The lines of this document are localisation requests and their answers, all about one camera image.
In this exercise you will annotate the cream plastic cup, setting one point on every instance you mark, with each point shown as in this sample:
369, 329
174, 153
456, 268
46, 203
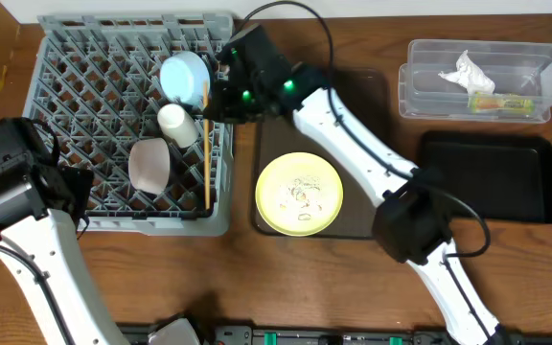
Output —
176, 124

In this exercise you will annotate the yellow plate with food scraps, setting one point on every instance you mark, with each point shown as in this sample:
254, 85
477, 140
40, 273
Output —
299, 194

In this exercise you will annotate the green yellow snack wrapper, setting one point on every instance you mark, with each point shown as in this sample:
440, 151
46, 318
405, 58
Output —
510, 103

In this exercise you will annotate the black tray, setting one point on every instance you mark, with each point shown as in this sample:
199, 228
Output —
501, 176

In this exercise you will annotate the wooden chopstick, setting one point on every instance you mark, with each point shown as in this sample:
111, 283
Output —
206, 148

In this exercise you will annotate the white tissue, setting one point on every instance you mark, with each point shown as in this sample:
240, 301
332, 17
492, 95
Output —
469, 76

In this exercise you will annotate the dark brown serving tray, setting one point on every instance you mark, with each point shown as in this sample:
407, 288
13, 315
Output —
364, 91

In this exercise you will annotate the grey plastic dish rack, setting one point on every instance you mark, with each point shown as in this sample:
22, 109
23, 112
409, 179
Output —
96, 85

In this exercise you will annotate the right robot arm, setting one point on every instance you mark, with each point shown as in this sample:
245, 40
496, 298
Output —
411, 221

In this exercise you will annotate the clear plastic bin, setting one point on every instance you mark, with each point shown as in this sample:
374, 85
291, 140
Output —
519, 68

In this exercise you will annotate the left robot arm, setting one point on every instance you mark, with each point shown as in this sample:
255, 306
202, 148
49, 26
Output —
42, 205

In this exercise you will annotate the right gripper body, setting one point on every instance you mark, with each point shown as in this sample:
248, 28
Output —
222, 105

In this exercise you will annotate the light blue bowl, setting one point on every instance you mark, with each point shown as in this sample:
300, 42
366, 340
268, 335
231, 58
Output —
183, 77

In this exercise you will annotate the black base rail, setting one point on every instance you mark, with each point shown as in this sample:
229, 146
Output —
254, 335

